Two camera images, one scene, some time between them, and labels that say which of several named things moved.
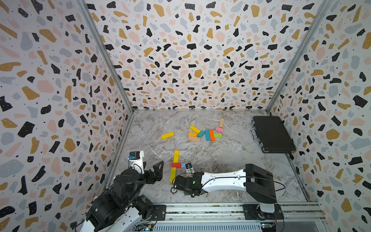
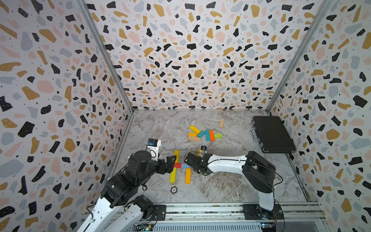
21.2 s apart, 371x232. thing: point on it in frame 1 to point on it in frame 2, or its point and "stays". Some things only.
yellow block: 176,156 stays
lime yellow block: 173,174 stays
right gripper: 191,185 to 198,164
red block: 178,165 stays
